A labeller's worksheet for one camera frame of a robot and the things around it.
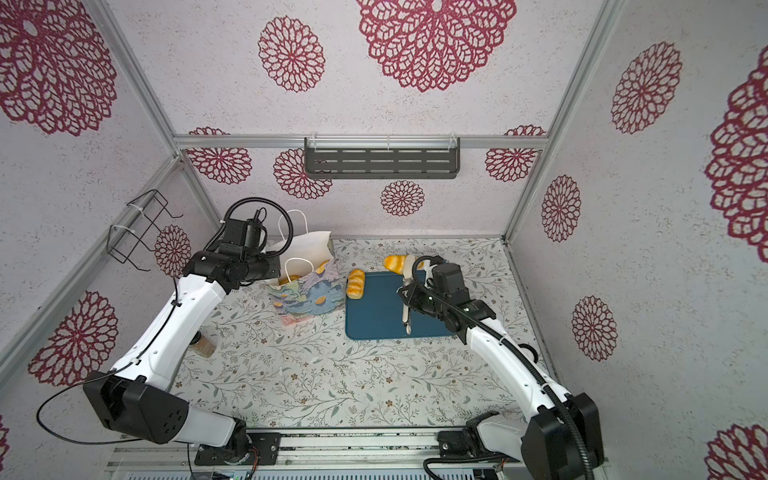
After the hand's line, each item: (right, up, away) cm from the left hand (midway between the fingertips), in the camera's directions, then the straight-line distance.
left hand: (272, 270), depth 80 cm
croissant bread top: (+33, +2, +5) cm, 34 cm away
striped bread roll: (+20, -5, +23) cm, 31 cm away
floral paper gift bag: (+10, -3, 0) cm, 11 cm away
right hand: (+34, -5, -1) cm, 34 cm away
